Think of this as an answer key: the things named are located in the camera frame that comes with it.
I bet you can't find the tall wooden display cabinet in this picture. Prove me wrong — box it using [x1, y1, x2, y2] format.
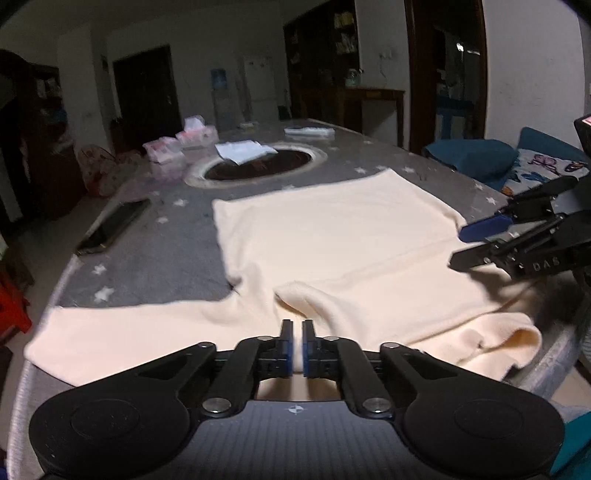
[283, 0, 361, 121]

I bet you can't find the butterfly print cushion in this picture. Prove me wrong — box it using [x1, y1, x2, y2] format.
[501, 148, 591, 197]

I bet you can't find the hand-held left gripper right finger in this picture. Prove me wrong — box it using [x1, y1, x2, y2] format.
[301, 318, 458, 418]

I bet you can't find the blue sofa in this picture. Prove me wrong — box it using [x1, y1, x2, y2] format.
[422, 127, 591, 195]

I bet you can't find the dark wooden shelf unit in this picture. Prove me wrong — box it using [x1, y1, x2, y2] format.
[0, 48, 86, 222]

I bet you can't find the white refrigerator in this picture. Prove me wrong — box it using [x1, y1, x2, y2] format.
[242, 54, 279, 123]

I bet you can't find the pink plastic box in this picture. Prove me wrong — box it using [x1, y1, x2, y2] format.
[142, 137, 184, 163]

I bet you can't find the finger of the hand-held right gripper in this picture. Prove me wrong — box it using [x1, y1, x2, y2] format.
[459, 174, 580, 243]
[448, 215, 568, 278]

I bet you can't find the wooden side table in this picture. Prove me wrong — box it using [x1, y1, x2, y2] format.
[300, 87, 406, 148]

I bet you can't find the pink white tissue box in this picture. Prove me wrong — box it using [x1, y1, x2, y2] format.
[175, 116, 219, 147]

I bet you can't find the grey star table cover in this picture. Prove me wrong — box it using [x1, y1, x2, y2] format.
[9, 117, 591, 480]

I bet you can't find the black smartphone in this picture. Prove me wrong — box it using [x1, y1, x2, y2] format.
[75, 198, 152, 256]

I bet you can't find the cream sweater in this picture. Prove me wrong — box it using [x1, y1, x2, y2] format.
[25, 168, 543, 402]

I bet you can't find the white remote control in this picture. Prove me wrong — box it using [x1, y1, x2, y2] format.
[284, 124, 335, 138]

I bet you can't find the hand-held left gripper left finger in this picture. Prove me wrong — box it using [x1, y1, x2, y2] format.
[139, 318, 295, 418]

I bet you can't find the round black induction cooktop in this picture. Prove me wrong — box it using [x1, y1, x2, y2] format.
[185, 144, 328, 189]

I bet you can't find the red plastic stool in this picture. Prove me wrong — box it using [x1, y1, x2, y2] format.
[0, 270, 33, 344]

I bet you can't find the dark wooden door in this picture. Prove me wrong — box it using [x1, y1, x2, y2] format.
[113, 45, 183, 151]

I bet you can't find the crumpled white tissue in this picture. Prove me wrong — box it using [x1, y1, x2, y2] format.
[215, 140, 279, 164]

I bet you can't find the white water dispenser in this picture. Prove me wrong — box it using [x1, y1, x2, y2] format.
[213, 90, 236, 132]

